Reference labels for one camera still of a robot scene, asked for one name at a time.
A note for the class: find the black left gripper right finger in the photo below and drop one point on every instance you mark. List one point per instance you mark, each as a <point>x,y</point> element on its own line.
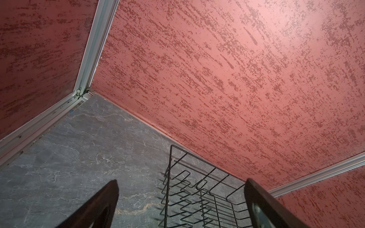
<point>265,211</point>

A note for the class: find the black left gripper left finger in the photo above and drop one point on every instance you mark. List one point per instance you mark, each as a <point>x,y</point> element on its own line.
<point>98,211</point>

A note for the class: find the aluminium corner post right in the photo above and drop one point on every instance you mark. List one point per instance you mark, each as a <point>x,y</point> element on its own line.
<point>325,173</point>

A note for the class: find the aluminium corner post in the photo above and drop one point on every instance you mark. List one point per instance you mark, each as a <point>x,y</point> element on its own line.
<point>105,12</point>
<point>325,173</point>

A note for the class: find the black wire dish rack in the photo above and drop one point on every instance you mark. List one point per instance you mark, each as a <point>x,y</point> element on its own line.
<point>197,194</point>

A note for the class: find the aluminium corner post left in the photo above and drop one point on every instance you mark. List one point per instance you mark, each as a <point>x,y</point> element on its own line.
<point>105,12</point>

